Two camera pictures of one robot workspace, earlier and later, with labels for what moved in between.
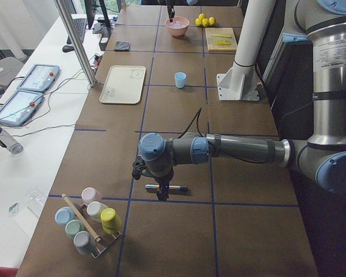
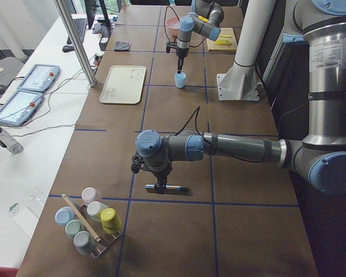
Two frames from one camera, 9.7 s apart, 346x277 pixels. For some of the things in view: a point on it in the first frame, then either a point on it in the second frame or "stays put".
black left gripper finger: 162,194 → 161,184
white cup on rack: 94,210 stays put
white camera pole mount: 240,82 stays put
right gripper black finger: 170,12 → 180,63
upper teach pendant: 40,78 stays put
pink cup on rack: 90,194 stays put
